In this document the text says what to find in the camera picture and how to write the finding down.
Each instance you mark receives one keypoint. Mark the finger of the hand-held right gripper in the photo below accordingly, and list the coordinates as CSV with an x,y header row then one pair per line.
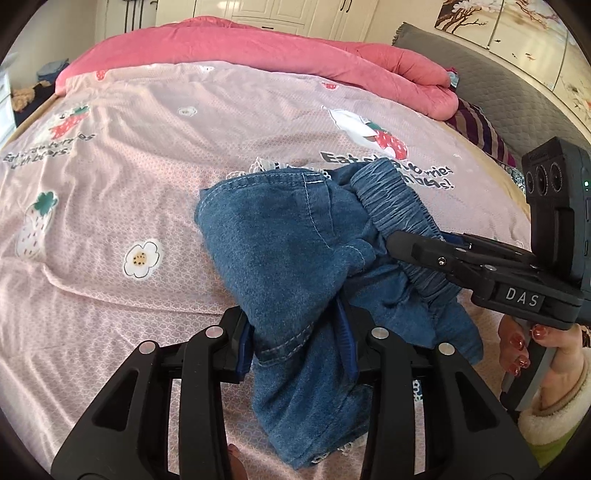
x,y
498,256
425,254

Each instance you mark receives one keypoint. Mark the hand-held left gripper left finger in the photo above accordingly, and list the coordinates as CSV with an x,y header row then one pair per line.
x,y
243,344

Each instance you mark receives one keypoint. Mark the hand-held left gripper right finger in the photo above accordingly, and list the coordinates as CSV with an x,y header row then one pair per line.
x,y
344,332

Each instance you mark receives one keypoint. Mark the blue denim pants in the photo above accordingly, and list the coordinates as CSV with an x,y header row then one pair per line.
x,y
277,258

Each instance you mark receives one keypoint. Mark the person's right forearm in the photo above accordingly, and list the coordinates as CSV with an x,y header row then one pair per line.
x,y
554,429

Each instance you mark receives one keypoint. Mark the person's right hand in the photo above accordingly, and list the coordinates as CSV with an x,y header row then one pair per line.
x,y
565,350

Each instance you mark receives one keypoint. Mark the person's left hand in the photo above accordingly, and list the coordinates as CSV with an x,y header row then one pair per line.
x,y
238,464

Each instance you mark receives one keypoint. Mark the beige bed pad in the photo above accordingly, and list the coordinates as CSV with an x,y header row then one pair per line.
x,y
519,203

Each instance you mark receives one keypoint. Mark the dark floral cloth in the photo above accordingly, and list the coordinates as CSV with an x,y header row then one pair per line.
x,y
515,177

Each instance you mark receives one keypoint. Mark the striped pillow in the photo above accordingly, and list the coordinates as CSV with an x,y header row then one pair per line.
x,y
480,131

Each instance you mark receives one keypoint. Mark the grey padded headboard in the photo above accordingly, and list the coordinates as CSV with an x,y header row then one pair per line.
x,y
498,78

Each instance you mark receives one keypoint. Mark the pink printed bed sheet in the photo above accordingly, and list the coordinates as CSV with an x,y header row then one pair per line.
x,y
138,184

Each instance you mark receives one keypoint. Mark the white wardrobe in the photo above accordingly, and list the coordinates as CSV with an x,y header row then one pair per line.
x,y
277,11

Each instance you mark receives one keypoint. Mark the pink quilt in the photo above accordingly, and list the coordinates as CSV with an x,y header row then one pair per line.
x,y
231,46

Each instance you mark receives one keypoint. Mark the brown soft toy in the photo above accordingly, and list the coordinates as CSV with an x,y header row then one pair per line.
x,y
23,98

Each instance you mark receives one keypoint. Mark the blue cloth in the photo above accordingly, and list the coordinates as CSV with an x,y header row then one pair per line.
x,y
51,70

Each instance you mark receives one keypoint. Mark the floral wall picture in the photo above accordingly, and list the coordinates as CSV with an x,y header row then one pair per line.
x,y
521,23

